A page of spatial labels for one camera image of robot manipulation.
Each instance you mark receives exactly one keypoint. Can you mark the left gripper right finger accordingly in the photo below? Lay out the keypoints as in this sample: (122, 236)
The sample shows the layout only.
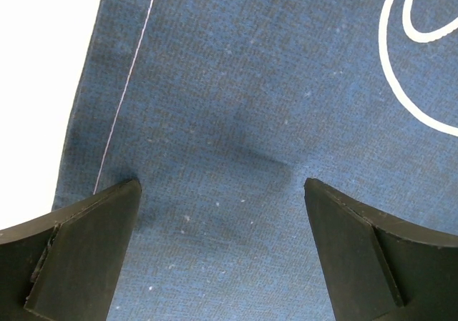
(377, 266)

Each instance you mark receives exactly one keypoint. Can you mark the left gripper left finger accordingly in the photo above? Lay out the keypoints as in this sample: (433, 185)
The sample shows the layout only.
(65, 265)

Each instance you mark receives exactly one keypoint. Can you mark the blue whale cloth napkin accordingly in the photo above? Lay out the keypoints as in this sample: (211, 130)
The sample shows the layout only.
(223, 108)

